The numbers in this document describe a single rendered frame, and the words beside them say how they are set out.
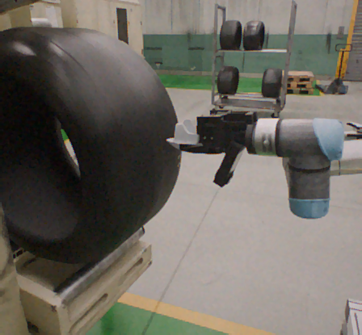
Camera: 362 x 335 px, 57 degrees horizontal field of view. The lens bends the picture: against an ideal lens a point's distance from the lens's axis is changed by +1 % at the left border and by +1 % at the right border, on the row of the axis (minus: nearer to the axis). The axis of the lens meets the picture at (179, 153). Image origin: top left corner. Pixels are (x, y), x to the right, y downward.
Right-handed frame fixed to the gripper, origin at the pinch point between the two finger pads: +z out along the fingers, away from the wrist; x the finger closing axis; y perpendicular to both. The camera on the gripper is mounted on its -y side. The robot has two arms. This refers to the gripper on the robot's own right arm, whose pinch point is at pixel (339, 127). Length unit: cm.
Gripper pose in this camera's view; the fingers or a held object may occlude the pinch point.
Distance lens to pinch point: 170.6
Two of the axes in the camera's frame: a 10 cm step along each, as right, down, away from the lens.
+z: -7.1, -2.5, 6.6
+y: 0.9, 9.0, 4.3
